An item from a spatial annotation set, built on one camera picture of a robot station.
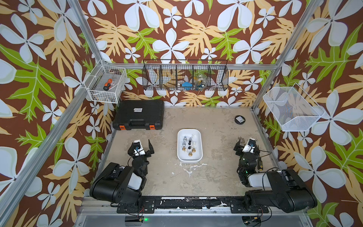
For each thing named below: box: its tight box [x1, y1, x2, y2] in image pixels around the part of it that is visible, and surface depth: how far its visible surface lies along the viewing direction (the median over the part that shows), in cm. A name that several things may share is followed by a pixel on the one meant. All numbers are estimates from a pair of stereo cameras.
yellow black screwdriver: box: [257, 157, 264, 172], surface depth 88 cm
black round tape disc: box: [234, 115, 246, 125], surface depth 113 cm
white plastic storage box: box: [176, 128, 204, 163], surface depth 97 cm
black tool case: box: [112, 99, 165, 131], surface depth 107 cm
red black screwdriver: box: [103, 78, 113, 92], surface depth 82 cm
